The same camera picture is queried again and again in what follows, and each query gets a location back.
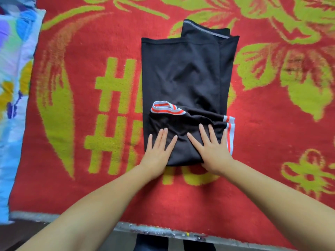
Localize person's right hand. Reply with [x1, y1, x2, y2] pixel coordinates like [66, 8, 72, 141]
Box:
[187, 123, 236, 177]

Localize person's left hand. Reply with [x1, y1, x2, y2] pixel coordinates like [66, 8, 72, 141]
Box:
[138, 127, 179, 181]

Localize black garment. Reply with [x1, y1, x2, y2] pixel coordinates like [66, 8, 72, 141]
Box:
[141, 19, 240, 167]

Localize person's left forearm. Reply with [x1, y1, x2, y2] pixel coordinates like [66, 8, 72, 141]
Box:
[16, 165, 158, 251]

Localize person's right forearm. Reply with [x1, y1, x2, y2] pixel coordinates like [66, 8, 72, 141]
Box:
[222, 160, 335, 251]

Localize person's blue trousers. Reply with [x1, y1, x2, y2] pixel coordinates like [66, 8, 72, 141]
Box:
[133, 233, 216, 251]

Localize red and yellow blanket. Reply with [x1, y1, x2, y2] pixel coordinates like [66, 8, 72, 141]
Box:
[8, 0, 335, 250]

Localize blue patterned pillow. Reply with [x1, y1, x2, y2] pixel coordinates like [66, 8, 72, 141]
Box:
[0, 5, 47, 225]

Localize pale blue pillow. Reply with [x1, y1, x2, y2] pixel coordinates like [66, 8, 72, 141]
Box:
[0, 0, 37, 9]

